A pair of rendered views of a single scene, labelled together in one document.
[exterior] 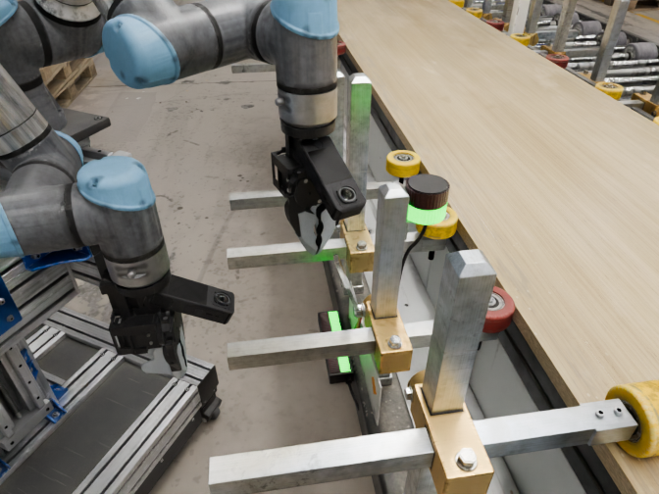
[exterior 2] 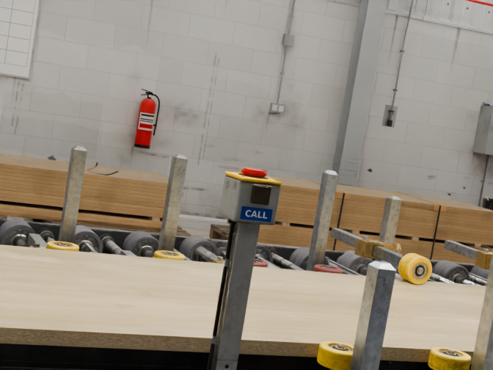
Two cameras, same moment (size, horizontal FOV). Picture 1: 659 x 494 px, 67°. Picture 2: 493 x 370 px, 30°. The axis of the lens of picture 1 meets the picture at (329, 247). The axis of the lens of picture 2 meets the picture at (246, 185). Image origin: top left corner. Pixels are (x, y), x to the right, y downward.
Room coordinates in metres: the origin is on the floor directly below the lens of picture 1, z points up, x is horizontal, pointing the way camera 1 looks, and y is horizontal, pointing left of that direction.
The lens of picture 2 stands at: (1.71, 1.41, 1.34)
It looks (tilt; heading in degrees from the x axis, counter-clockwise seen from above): 5 degrees down; 256
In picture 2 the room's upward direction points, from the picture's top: 9 degrees clockwise
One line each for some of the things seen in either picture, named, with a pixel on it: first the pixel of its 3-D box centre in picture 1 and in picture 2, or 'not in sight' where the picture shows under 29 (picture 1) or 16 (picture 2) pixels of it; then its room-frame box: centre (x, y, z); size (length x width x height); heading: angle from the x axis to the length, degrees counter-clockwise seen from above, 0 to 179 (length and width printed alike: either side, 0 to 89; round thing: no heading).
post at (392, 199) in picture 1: (382, 313); not in sight; (0.59, -0.09, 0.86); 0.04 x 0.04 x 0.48; 9
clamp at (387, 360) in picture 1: (386, 329); not in sight; (0.57, -0.09, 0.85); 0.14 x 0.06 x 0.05; 9
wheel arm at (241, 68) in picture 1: (286, 66); not in sight; (2.03, 0.17, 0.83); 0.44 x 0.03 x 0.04; 99
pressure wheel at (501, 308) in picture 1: (482, 323); not in sight; (0.58, -0.25, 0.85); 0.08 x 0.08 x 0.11
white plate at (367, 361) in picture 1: (362, 347); not in sight; (0.62, -0.06, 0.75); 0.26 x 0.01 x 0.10; 9
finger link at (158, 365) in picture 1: (162, 366); not in sight; (0.49, 0.25, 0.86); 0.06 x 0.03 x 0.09; 99
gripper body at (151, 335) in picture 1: (145, 306); not in sight; (0.50, 0.25, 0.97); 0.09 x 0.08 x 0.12; 99
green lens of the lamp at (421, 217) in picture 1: (425, 206); not in sight; (0.60, -0.14, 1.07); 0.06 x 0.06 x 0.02
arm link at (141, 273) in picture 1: (137, 261); not in sight; (0.50, 0.25, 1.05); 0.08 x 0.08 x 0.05
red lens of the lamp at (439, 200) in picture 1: (427, 191); not in sight; (0.60, -0.14, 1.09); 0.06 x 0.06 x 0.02
